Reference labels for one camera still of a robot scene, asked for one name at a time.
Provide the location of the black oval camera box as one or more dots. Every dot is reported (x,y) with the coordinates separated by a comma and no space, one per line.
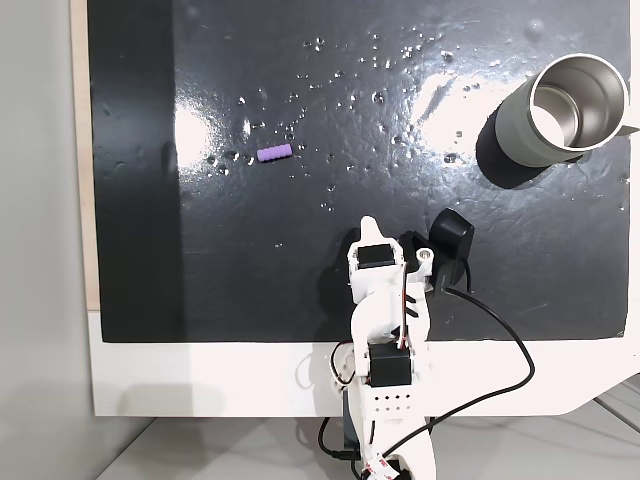
(450,235)

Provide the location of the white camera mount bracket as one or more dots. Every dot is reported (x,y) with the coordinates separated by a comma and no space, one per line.
(422,267)

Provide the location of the beige wooden board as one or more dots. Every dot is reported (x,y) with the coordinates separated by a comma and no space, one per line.
(82,150)

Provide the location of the red white tape label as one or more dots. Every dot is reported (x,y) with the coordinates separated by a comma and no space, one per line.
(375,467)

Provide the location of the stainless steel cup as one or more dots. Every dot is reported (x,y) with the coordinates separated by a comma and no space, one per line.
(520,135)

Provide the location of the black glossy mat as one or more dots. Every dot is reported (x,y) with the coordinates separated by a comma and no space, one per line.
(250,250)

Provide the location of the purple ribbed pen grip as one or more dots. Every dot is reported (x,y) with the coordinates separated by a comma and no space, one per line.
(274,153)

